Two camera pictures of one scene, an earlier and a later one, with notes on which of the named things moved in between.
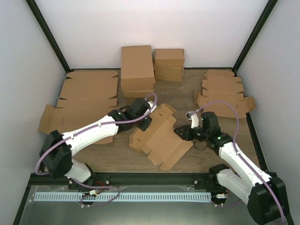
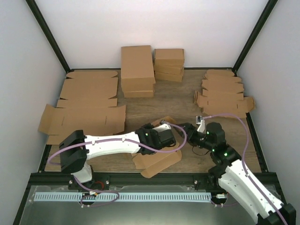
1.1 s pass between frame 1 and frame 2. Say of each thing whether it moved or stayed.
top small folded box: stayed
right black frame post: stayed
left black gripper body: moved
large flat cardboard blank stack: stayed
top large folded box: stayed
